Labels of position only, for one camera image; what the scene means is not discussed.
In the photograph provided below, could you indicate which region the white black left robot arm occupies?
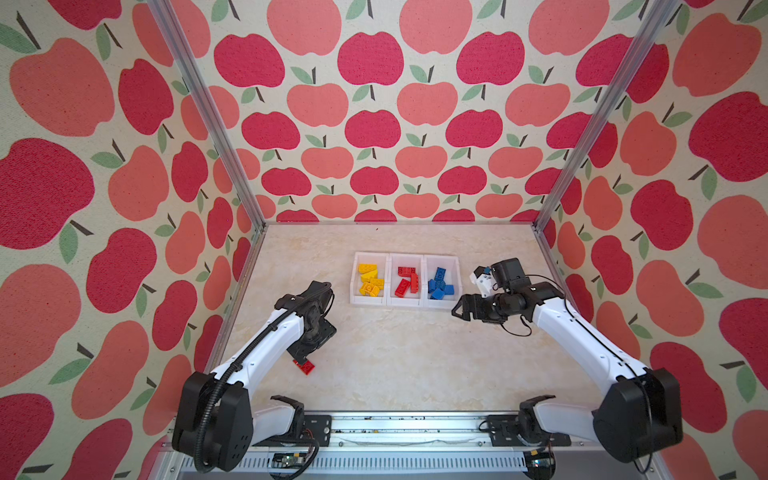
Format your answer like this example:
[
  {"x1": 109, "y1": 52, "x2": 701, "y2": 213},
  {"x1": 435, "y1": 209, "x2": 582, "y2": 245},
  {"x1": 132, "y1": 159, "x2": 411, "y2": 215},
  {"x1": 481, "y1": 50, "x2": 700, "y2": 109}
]
[{"x1": 172, "y1": 281, "x2": 337, "y2": 479}]

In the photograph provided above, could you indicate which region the white bin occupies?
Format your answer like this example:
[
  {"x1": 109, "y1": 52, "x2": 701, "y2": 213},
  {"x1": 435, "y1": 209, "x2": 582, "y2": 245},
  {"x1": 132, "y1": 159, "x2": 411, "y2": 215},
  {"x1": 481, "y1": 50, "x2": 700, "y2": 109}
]
[
  {"x1": 422, "y1": 255, "x2": 463, "y2": 311},
  {"x1": 350, "y1": 252, "x2": 391, "y2": 307},
  {"x1": 385, "y1": 253, "x2": 426, "y2": 308}
]

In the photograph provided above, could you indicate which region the yellow curved brick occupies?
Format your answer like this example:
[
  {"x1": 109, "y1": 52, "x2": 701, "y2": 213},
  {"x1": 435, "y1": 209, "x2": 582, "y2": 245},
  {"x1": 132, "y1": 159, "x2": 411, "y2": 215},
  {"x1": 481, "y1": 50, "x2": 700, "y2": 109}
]
[
  {"x1": 361, "y1": 270, "x2": 378, "y2": 283},
  {"x1": 358, "y1": 264, "x2": 378, "y2": 275}
]

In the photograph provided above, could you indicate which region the aluminium corner post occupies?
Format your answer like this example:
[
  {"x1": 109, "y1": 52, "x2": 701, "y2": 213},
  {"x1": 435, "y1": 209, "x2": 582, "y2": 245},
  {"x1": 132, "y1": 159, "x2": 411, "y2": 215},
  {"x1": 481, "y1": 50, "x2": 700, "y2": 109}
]
[
  {"x1": 148, "y1": 0, "x2": 266, "y2": 234},
  {"x1": 532, "y1": 0, "x2": 682, "y2": 234}
]

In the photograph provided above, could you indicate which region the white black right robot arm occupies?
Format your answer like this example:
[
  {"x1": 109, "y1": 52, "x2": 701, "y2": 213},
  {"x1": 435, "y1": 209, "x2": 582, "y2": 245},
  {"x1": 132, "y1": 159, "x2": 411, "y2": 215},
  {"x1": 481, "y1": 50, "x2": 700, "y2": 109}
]
[{"x1": 451, "y1": 282, "x2": 684, "y2": 463}]

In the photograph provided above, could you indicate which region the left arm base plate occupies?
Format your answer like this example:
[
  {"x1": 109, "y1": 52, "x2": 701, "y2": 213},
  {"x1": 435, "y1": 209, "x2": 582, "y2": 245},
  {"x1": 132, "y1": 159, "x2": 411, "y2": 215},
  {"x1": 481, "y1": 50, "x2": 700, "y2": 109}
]
[{"x1": 253, "y1": 414, "x2": 333, "y2": 447}]

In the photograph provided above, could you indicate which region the right aluminium corner post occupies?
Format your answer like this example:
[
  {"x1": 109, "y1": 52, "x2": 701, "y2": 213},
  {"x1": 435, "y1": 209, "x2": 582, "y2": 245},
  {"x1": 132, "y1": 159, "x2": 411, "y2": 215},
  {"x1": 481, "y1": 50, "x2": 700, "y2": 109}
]
[{"x1": 532, "y1": 0, "x2": 682, "y2": 234}]

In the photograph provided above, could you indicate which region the left aluminium corner post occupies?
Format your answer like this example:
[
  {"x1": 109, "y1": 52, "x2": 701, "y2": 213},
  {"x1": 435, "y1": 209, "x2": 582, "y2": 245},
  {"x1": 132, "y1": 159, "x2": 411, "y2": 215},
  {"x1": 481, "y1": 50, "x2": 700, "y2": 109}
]
[{"x1": 148, "y1": 0, "x2": 266, "y2": 234}]

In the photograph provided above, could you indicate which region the aluminium front rail frame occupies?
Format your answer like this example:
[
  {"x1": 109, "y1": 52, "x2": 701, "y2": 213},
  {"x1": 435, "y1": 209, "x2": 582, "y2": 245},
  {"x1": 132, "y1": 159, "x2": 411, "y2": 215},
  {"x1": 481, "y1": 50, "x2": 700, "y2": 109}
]
[{"x1": 146, "y1": 410, "x2": 673, "y2": 480}]

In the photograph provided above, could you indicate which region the red long brick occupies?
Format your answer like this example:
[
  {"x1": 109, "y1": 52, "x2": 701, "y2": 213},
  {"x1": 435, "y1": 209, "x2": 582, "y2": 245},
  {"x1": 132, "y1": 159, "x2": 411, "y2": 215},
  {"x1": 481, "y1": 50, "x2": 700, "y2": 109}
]
[{"x1": 410, "y1": 273, "x2": 420, "y2": 294}]

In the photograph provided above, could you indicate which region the black corrugated left cable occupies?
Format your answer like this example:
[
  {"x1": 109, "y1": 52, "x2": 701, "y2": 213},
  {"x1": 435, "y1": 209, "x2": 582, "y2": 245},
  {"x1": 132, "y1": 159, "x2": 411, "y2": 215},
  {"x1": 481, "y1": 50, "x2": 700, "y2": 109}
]
[{"x1": 193, "y1": 283, "x2": 334, "y2": 480}]

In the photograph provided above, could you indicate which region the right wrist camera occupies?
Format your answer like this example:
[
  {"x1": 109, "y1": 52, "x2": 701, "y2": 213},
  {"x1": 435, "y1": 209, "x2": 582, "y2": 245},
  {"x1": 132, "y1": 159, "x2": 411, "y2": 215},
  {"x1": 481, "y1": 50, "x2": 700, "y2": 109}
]
[{"x1": 470, "y1": 258, "x2": 531, "y2": 298}]

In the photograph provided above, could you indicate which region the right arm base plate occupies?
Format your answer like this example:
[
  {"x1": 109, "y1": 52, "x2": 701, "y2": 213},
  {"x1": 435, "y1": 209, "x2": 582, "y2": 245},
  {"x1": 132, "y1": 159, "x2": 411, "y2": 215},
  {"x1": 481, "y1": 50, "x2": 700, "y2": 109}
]
[{"x1": 478, "y1": 414, "x2": 572, "y2": 447}]

